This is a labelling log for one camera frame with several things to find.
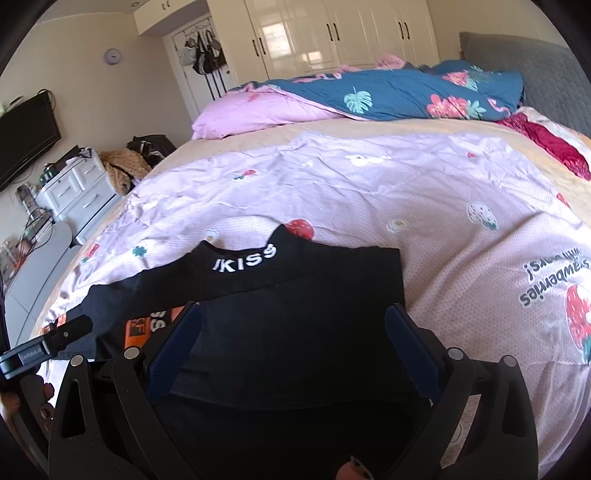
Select white drawer cabinet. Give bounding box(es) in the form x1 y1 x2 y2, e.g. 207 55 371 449
34 148 124 246

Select blue floral quilt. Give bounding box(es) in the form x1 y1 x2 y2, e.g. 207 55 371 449
240 60 526 122

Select brown knitted cloth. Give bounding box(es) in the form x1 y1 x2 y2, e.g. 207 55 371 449
99 150 151 195

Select black bag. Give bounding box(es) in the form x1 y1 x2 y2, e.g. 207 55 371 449
127 134 177 169

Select black television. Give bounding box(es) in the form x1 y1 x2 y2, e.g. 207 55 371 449
0 91 62 192

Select person's left hand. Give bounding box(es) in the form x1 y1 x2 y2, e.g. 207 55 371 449
0 371 58 444

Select white door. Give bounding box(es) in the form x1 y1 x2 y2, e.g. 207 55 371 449
171 16 239 124

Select grey desk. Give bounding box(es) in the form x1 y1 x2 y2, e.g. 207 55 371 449
4 220 75 349

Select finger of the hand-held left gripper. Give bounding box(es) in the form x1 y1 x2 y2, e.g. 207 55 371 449
0 315 95 380

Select cream glossy wardrobe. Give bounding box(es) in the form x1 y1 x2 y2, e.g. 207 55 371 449
134 0 440 85

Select pink strawberry print sheet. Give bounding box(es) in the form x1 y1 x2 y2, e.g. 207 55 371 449
41 131 591 480

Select red blanket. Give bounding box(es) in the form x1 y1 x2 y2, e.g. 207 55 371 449
496 111 591 182

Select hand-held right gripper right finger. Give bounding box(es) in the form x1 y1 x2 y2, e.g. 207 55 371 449
385 302 539 480

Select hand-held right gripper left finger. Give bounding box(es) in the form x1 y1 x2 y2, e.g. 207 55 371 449
48 302 204 480

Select hanging bags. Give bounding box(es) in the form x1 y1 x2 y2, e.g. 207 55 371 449
184 30 228 77

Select black long-sleeve shirt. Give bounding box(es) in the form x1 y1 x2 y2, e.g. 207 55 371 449
69 224 435 480

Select beige bed sheet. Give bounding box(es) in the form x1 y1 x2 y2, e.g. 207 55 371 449
32 115 591 361

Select grey padded headboard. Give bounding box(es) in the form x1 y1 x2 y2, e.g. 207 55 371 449
459 31 591 138

